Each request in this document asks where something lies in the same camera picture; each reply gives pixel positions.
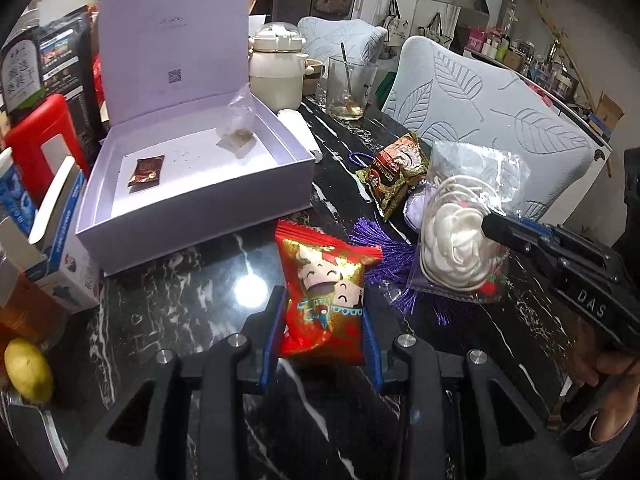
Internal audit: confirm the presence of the brown green snack packet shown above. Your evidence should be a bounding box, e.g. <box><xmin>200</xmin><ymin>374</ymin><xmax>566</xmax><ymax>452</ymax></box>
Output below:
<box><xmin>356</xmin><ymin>132</ymin><xmax>428</xmax><ymax>222</ymax></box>

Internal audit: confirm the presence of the far light blue leaf cushion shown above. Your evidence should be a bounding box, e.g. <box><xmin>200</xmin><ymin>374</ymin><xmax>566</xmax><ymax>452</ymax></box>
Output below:
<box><xmin>297</xmin><ymin>16</ymin><xmax>387</xmax><ymax>67</ymax></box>

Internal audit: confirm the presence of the person right hand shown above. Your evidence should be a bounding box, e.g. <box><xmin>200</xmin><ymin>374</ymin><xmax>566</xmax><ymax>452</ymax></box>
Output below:
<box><xmin>564</xmin><ymin>328</ymin><xmax>640</xmax><ymax>443</ymax></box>

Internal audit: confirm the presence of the light blue leaf cushion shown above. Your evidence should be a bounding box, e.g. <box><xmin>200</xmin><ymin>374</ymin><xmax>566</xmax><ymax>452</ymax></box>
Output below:
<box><xmin>382</xmin><ymin>36</ymin><xmax>602</xmax><ymax>224</ymax></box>
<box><xmin>297</xmin><ymin>16</ymin><xmax>387</xmax><ymax>67</ymax></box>

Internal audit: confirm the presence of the orange label plastic jar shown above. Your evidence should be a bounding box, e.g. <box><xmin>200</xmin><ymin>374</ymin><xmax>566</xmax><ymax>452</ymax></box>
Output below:
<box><xmin>1</xmin><ymin>258</ymin><xmax>67</xmax><ymax>349</ymax></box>

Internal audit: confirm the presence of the red plastic container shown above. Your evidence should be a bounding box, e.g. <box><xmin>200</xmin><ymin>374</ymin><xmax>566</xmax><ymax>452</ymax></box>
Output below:
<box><xmin>6</xmin><ymin>94</ymin><xmax>90</xmax><ymax>207</ymax></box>

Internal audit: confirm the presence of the blue white cardboard box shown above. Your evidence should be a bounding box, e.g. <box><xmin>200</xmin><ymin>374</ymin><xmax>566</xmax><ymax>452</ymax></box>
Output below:
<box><xmin>25</xmin><ymin>156</ymin><xmax>101</xmax><ymax>313</ymax></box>

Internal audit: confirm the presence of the cream ceramic lidded pot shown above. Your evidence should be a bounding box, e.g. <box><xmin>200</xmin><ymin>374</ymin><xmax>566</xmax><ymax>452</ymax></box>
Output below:
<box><xmin>248</xmin><ymin>22</ymin><xmax>312</xmax><ymax>114</ymax></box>

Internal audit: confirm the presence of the small clear plastic bag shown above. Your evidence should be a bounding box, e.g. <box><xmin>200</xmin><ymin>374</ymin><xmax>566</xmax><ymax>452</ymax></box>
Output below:
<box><xmin>216</xmin><ymin>84</ymin><xmax>256</xmax><ymax>158</ymax></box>

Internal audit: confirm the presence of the glass cup with spoon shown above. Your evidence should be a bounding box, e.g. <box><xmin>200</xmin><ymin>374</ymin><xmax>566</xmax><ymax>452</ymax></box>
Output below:
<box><xmin>326</xmin><ymin>42</ymin><xmax>378</xmax><ymax>122</ymax></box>

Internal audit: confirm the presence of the black snack bag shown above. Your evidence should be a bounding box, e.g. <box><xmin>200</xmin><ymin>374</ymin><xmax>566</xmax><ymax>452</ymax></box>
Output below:
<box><xmin>39</xmin><ymin>6</ymin><xmax>106</xmax><ymax>166</ymax></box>

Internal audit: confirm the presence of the dark label plastic jar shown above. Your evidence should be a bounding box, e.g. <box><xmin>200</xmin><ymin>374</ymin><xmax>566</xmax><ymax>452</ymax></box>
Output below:
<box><xmin>1</xmin><ymin>24</ymin><xmax>46</xmax><ymax>128</ymax></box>

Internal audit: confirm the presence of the black phone on stand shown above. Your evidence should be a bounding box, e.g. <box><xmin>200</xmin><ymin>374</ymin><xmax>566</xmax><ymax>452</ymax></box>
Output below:
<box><xmin>1</xmin><ymin>392</ymin><xmax>68</xmax><ymax>479</ymax></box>

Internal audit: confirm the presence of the open lavender gift box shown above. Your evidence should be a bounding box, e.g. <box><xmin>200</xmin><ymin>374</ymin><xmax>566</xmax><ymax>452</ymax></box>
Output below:
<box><xmin>76</xmin><ymin>0</ymin><xmax>314</xmax><ymax>274</ymax></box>

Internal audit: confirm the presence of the yellow lemon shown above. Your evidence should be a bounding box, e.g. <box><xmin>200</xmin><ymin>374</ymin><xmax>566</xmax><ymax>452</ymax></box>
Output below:
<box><xmin>4</xmin><ymin>338</ymin><xmax>53</xmax><ymax>404</ymax></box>

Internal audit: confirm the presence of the clear bag with white flower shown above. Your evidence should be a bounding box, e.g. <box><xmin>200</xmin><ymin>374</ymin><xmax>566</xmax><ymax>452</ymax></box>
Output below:
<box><xmin>408</xmin><ymin>141</ymin><xmax>530</xmax><ymax>304</ymax></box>

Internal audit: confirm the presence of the dark red candy packet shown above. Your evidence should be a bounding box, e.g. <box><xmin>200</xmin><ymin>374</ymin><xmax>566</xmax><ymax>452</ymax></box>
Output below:
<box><xmin>128</xmin><ymin>155</ymin><xmax>165</xmax><ymax>188</ymax></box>

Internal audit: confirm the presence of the red cartoon snack packet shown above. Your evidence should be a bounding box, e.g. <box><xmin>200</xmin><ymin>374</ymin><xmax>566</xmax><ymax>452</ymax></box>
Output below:
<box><xmin>274</xmin><ymin>220</ymin><xmax>383</xmax><ymax>365</ymax></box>

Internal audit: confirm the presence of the purple tassel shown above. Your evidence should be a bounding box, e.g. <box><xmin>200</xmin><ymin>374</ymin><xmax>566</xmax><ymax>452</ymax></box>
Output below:
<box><xmin>349</xmin><ymin>218</ymin><xmax>451</xmax><ymax>326</ymax></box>

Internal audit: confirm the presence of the near light blue leaf cushion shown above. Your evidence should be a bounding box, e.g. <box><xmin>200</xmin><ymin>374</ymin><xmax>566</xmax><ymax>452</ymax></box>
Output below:
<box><xmin>382</xmin><ymin>36</ymin><xmax>602</xmax><ymax>224</ymax></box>

